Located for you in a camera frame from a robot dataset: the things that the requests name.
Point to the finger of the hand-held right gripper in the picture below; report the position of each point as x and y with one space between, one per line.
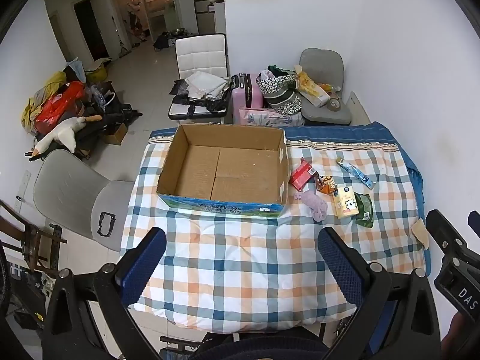
475 221
444 236

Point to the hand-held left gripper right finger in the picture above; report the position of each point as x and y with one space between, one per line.
339 266

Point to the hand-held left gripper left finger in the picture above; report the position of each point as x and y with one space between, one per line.
144 266

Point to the purple soft cloth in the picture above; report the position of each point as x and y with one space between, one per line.
316 202

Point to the beige paper tag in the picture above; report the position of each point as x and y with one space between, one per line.
420 232

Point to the green snack packet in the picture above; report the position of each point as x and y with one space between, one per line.
364 209

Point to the yellow tissue packet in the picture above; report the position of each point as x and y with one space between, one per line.
345 200

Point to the orange snack packet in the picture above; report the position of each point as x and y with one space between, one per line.
325 184

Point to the blue white tube packet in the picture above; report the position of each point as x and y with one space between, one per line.
355 172

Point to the checked blanket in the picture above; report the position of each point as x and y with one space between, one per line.
243 262

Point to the red snack packet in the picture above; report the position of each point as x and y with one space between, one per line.
300 175

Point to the grey plastic chair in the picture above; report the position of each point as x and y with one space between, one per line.
71 198

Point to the wooden chair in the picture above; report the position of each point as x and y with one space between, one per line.
26 232

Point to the open cardboard box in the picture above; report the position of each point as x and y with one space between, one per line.
240 172

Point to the small brown cardboard box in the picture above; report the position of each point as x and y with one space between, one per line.
116 134

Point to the white board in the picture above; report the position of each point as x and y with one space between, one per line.
357 105

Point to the white goose plush toy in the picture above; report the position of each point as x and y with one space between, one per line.
56 135

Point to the tape roll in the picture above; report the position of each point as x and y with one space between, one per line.
333 105

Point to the pink floral pillow pack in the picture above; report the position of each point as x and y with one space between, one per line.
270 118

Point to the yellow white packet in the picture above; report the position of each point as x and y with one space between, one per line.
311 88

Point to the red plastic bag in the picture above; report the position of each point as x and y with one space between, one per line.
60 105

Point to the patterned tote bag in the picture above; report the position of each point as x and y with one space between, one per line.
279 90

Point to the silver grey plastic bags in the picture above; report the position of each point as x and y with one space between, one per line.
204 86

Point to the pink suitcase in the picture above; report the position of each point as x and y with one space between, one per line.
246 95

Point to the yellow cloth bundle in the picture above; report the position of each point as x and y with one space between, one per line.
39 99

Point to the grey cushioned chair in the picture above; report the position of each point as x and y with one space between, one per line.
323 63

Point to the white padded chair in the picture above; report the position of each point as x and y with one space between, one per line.
200 58

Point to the white refrigerator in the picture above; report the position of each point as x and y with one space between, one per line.
216 17

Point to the black plastic frame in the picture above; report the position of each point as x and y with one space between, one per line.
104 224

